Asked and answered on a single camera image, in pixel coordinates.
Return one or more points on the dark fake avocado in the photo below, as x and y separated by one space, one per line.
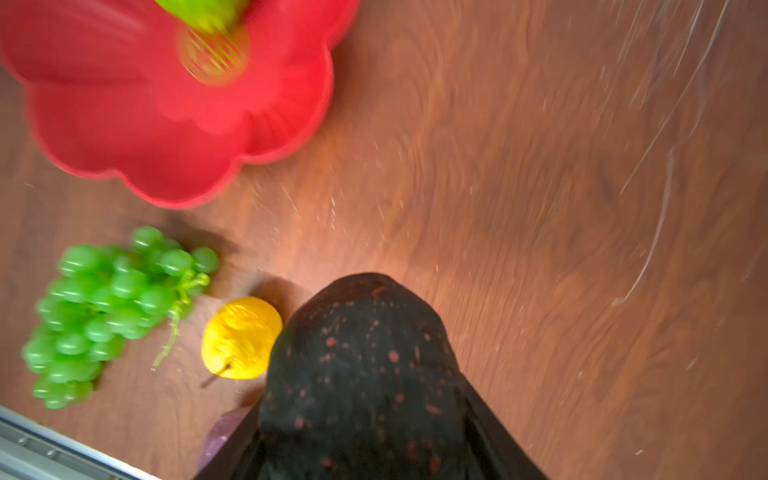
362 384

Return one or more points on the green grape bunch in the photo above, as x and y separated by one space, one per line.
104 297

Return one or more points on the purple fake fruit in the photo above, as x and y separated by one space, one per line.
220 433

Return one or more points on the red flower-shaped fruit bowl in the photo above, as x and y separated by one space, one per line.
126 89

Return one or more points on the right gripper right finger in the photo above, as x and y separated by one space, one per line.
493 452

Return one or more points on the green bumpy custard apple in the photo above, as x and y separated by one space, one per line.
206 15

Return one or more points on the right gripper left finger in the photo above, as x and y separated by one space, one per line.
242 457

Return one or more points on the yellow fake lemon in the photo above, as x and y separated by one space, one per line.
238 340

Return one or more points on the aluminium frame rail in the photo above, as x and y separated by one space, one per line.
32 451

